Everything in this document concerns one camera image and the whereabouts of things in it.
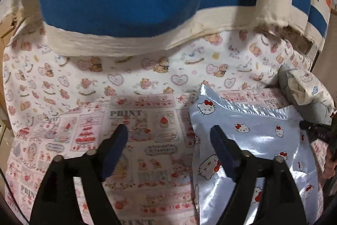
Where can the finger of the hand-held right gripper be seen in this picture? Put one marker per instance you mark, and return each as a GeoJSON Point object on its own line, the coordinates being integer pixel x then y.
{"type": "Point", "coordinates": [316, 130]}

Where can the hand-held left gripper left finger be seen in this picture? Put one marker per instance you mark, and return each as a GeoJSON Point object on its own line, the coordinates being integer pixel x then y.
{"type": "Point", "coordinates": [116, 146]}

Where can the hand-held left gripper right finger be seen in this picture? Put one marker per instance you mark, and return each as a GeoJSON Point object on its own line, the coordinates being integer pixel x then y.
{"type": "Point", "coordinates": [222, 146]}

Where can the folded grey-blue blanket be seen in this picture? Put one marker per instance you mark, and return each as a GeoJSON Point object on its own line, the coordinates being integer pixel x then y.
{"type": "Point", "coordinates": [297, 94]}

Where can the pink printed blanket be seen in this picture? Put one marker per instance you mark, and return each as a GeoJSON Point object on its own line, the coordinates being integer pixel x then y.
{"type": "Point", "coordinates": [147, 119]}

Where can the pink printed bed sheet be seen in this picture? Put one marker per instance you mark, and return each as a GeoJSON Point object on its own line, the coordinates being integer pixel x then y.
{"type": "Point", "coordinates": [131, 74]}

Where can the striped curtain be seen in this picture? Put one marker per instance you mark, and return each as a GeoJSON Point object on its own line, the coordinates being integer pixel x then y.
{"type": "Point", "coordinates": [105, 3]}

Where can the wooden bed frame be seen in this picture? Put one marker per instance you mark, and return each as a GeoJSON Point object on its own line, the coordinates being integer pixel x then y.
{"type": "Point", "coordinates": [3, 77]}

